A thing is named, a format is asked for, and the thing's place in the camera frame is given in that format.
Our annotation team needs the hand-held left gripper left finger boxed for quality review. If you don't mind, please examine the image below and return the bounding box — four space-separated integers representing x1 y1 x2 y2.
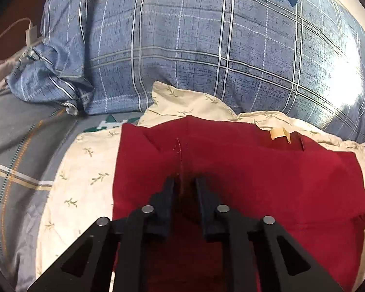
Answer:
27 176 175 292

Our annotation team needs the cream leaf-print cloth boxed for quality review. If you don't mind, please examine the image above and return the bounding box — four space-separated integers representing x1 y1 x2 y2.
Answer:
36 81 365 292

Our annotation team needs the grey white patterned cloth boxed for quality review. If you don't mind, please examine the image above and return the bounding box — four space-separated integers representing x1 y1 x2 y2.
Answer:
0 47 34 93

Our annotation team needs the white charger adapter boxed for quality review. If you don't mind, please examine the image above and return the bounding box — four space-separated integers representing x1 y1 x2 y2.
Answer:
25 27 39 46

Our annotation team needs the white charger cable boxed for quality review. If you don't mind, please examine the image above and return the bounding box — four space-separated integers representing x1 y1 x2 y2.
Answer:
0 18 33 54

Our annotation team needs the brown wooden headboard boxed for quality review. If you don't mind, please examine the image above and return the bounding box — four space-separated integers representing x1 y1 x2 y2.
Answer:
0 0 60 64

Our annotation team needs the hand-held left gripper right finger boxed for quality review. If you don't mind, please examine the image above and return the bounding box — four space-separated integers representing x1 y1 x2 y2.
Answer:
195 176 344 292

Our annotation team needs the red garment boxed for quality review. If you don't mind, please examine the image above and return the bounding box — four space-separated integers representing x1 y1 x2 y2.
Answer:
112 115 365 292

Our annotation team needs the grey striped bed sheet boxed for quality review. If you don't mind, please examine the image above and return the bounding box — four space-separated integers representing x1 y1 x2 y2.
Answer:
0 93 140 283

